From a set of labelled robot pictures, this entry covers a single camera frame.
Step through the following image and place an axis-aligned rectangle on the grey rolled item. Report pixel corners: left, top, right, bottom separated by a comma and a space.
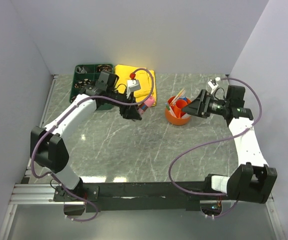
75, 65, 87, 74

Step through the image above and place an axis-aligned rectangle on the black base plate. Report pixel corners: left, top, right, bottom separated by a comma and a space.
53, 181, 232, 213

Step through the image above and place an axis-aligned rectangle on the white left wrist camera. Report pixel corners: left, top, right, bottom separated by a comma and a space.
126, 73, 141, 97

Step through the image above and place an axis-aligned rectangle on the orange pen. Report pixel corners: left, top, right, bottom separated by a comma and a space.
169, 88, 185, 106

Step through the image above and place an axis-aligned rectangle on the orange round divided container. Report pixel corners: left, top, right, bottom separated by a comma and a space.
164, 97, 191, 126

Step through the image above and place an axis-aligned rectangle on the yellow folded cloth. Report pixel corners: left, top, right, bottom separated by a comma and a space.
114, 64, 157, 107

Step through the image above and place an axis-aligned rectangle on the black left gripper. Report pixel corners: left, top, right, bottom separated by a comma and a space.
107, 88, 142, 121

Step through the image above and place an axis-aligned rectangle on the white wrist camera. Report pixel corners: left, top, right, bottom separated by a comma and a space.
126, 73, 141, 97
207, 77, 221, 95

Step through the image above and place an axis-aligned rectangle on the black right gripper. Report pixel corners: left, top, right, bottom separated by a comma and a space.
181, 89, 229, 119

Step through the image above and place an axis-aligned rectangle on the dark brown rolled tie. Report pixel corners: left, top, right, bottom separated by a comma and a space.
96, 64, 113, 73

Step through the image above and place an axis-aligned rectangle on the green compartment tray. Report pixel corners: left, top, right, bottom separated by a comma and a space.
69, 63, 114, 103

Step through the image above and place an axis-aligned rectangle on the yellow pencil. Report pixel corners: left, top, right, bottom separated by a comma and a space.
174, 88, 185, 101

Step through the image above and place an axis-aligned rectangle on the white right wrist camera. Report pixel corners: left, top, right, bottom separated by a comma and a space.
207, 77, 221, 95

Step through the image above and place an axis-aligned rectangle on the aluminium rail frame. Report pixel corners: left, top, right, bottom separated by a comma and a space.
0, 73, 284, 240

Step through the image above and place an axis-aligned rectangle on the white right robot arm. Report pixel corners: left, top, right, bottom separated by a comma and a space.
182, 85, 277, 204

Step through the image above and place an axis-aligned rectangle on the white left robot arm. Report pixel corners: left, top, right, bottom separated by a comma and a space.
31, 71, 141, 201

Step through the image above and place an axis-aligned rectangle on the black white rolled tie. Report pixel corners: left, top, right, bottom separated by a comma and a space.
74, 78, 92, 89

